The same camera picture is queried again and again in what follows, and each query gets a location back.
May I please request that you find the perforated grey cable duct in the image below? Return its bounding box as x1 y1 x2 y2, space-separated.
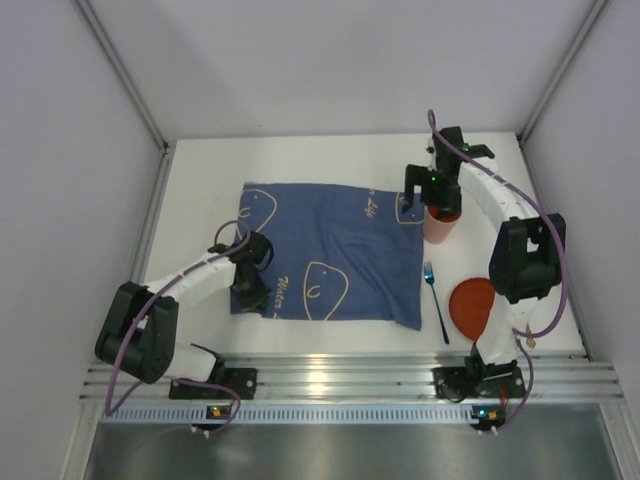
103 402 506 425

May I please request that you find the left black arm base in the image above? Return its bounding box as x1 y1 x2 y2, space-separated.
169 367 258 400

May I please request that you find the blue cloth placemat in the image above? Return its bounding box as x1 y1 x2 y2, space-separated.
238 183 425 331

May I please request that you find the orange plastic plate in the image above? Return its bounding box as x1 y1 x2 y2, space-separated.
449 277 496 342

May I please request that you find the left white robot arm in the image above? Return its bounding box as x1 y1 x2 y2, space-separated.
95 231 274 384

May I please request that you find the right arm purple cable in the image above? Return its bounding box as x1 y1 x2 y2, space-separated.
427 109 569 436

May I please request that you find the pink plastic cup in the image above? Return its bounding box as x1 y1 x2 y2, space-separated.
423 207 460 245

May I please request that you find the gold metal spoon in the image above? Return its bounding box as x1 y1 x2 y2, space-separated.
524 324 536 350

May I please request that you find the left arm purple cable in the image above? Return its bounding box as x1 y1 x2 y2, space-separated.
103 219 254 436

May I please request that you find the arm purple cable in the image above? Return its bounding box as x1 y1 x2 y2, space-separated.
103 219 254 436
427 109 569 436

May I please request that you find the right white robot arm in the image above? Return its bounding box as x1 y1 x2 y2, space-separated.
401 126 567 402

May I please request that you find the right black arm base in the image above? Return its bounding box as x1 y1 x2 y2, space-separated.
432 367 525 403

